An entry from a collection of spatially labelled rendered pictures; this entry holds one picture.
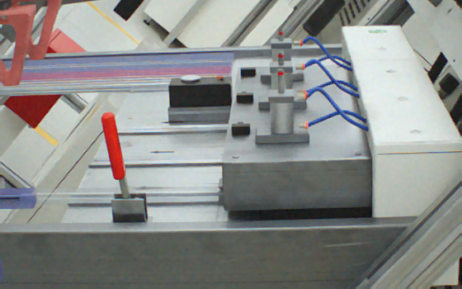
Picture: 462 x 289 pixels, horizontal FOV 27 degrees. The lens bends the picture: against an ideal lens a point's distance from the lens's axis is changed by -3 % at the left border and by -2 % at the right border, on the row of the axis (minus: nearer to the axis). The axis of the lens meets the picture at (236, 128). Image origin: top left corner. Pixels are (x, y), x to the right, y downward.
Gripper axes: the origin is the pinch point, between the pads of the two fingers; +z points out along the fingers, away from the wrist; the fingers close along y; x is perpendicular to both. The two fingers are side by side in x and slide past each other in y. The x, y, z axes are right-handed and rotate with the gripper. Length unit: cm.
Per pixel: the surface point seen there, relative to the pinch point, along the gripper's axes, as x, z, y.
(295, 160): -25.2, 9.2, -5.6
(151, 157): -9.1, 14.3, 12.1
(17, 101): 30, 29, 90
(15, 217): 50, 71, 134
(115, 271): -8.6, 17.2, -10.0
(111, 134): -9.2, 5.4, -6.7
